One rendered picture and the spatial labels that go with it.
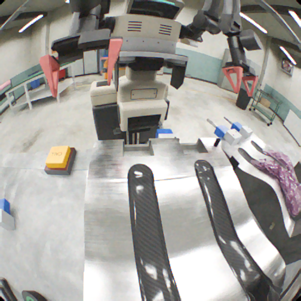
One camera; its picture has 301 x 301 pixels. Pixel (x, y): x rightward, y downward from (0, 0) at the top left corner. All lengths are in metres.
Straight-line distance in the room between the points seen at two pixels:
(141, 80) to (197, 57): 5.31
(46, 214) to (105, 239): 0.19
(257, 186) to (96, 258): 0.33
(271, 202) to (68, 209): 0.45
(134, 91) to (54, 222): 0.54
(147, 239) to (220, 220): 0.11
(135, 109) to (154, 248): 0.52
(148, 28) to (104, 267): 0.64
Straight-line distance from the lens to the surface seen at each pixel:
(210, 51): 6.04
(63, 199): 0.32
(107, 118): 0.92
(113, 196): 0.18
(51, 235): 0.31
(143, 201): 0.18
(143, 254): 0.17
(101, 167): 0.21
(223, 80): 5.92
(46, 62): 0.23
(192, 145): 0.29
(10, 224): 0.40
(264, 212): 0.36
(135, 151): 0.26
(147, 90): 0.59
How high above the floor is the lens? 1.05
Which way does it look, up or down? 45 degrees down
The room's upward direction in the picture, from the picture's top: 7 degrees clockwise
